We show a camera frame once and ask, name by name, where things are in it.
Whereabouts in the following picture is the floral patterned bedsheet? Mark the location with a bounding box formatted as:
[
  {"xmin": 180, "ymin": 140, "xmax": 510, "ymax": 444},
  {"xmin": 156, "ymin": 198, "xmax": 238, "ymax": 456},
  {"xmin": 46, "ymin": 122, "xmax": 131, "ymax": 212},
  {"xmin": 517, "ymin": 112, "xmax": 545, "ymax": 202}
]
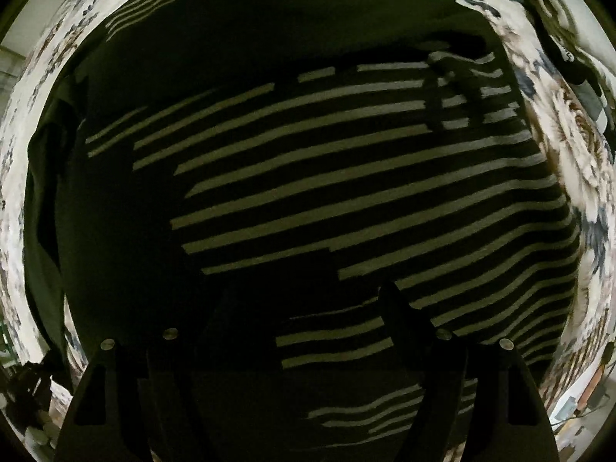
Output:
[{"xmin": 0, "ymin": 0, "xmax": 616, "ymax": 462}]

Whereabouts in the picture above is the black grey striped garment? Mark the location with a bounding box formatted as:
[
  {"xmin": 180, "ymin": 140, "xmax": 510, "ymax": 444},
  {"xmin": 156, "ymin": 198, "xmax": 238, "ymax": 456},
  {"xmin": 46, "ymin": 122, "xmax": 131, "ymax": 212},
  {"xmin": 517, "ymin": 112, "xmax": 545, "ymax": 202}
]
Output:
[{"xmin": 22, "ymin": 0, "xmax": 582, "ymax": 453}]

